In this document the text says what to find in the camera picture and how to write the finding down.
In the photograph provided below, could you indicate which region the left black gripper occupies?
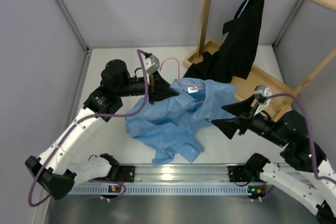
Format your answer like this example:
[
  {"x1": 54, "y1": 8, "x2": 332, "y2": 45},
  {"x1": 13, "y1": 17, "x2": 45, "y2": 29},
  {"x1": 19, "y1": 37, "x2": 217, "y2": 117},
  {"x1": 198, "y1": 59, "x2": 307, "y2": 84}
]
[{"x1": 116, "y1": 70, "x2": 179, "y2": 105}]

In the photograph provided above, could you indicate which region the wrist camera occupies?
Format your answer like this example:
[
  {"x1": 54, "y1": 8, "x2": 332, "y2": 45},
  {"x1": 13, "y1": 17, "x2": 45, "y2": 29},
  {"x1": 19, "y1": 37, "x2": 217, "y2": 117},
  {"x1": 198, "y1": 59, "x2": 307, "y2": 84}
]
[
  {"x1": 144, "y1": 52, "x2": 160, "y2": 75},
  {"x1": 254, "y1": 84, "x2": 272, "y2": 116}
]

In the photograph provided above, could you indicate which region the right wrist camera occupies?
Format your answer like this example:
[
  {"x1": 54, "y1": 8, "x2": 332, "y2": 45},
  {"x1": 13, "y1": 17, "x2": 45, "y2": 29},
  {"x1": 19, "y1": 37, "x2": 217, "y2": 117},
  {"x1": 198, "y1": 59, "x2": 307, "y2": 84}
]
[{"x1": 254, "y1": 84, "x2": 272, "y2": 116}]

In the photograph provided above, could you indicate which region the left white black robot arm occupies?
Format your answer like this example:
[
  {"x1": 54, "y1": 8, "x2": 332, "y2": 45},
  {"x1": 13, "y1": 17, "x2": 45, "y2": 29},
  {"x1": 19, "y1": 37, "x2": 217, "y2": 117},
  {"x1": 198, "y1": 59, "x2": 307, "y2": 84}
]
[{"x1": 25, "y1": 56, "x2": 179, "y2": 200}]

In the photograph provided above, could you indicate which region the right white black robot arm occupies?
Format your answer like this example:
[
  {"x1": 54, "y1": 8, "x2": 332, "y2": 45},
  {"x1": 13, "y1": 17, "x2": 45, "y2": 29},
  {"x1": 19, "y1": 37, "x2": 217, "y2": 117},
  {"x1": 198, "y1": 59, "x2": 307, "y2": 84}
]
[{"x1": 212, "y1": 95, "x2": 335, "y2": 223}]

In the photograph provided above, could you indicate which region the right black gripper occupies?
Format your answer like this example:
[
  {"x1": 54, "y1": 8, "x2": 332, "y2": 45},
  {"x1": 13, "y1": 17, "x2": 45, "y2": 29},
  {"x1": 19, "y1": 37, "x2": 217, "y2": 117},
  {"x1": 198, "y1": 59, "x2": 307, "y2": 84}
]
[{"x1": 211, "y1": 94, "x2": 287, "y2": 147}]

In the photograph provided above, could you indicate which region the pink wire hanger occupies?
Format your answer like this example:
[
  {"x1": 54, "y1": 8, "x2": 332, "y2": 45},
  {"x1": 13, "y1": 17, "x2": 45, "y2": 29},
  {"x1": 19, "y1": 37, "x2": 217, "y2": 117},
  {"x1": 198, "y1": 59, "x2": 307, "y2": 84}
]
[{"x1": 160, "y1": 58, "x2": 208, "y2": 104}]

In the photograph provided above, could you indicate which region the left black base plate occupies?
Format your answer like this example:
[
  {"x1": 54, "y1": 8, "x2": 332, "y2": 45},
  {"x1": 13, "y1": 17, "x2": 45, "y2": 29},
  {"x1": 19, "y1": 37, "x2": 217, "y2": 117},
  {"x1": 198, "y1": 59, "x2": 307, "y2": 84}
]
[{"x1": 113, "y1": 165, "x2": 135, "y2": 183}]

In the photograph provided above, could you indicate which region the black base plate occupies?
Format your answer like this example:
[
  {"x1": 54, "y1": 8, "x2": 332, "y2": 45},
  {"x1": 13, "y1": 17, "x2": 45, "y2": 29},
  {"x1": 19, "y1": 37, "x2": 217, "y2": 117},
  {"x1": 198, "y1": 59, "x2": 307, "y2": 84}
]
[
  {"x1": 228, "y1": 165, "x2": 251, "y2": 183},
  {"x1": 113, "y1": 165, "x2": 135, "y2": 183}
]

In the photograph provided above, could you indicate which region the wooden clothes rack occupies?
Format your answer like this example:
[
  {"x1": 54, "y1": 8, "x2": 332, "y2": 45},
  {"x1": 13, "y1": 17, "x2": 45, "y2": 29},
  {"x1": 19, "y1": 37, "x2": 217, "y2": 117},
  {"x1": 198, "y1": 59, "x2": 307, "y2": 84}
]
[{"x1": 183, "y1": 0, "x2": 335, "y2": 120}]

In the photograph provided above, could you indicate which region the black shirt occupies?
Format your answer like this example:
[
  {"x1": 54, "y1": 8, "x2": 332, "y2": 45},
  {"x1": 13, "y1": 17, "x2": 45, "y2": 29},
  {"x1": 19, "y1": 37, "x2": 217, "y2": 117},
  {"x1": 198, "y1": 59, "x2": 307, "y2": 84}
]
[{"x1": 184, "y1": 0, "x2": 265, "y2": 83}]

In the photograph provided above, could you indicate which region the grey slotted cable duct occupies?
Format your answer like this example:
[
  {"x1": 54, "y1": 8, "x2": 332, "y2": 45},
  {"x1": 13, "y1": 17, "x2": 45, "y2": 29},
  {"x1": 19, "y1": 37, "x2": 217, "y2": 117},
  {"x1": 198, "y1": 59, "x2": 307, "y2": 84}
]
[{"x1": 70, "y1": 184, "x2": 267, "y2": 196}]

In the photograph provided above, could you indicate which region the aluminium mounting rail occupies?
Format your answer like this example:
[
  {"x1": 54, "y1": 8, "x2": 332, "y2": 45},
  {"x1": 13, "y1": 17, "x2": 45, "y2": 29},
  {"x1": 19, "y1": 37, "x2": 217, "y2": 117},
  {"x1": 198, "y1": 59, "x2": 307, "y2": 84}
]
[{"x1": 73, "y1": 163, "x2": 302, "y2": 183}]

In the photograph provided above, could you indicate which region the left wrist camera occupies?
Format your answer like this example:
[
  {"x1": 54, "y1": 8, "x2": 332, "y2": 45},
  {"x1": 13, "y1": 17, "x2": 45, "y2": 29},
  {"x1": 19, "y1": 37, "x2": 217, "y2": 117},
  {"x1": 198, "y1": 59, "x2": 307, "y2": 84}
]
[{"x1": 144, "y1": 52, "x2": 160, "y2": 75}]

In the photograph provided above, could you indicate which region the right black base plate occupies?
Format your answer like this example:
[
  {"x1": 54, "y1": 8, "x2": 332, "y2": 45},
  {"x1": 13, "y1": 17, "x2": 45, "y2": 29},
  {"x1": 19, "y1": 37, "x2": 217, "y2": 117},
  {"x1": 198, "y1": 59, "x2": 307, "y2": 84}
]
[{"x1": 228, "y1": 165, "x2": 251, "y2": 183}]

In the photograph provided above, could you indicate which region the light blue shirt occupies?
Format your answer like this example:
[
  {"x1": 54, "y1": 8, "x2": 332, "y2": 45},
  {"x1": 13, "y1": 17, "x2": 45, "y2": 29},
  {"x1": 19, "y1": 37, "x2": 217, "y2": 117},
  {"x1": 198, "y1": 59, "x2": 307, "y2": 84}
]
[{"x1": 125, "y1": 78, "x2": 237, "y2": 166}]

